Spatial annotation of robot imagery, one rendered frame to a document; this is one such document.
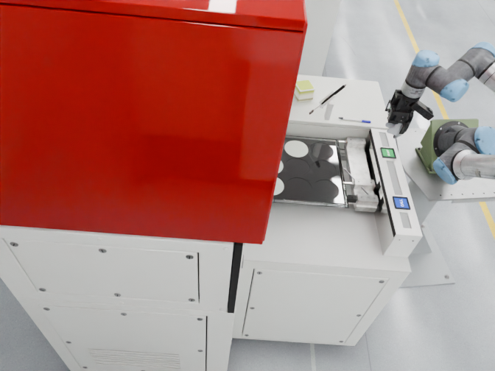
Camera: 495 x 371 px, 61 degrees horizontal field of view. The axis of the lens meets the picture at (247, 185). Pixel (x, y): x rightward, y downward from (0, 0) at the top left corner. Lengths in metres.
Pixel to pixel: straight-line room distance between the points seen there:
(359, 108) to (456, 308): 1.31
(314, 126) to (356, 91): 0.33
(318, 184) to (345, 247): 0.27
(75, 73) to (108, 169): 0.23
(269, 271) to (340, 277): 0.26
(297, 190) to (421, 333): 1.22
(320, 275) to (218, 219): 0.71
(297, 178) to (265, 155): 0.86
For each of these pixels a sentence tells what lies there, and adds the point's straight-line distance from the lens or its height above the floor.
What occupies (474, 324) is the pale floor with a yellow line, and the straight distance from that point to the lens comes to 2.69.
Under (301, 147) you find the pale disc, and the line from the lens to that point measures 1.79.
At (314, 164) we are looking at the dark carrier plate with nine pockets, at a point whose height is 0.90.
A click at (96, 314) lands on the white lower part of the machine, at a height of 0.74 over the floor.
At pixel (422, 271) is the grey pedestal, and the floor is 0.01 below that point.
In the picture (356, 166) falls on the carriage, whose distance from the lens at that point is 1.81.
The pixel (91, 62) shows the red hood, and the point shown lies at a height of 1.71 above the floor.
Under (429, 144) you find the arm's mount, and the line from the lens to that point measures 2.00.
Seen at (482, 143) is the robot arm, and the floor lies 1.09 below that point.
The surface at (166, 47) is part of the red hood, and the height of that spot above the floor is 1.75.
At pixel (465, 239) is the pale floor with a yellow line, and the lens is 3.00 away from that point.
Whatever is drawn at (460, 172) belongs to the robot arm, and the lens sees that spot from 1.75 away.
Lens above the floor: 2.11
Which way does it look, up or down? 49 degrees down
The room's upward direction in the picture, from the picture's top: 7 degrees clockwise
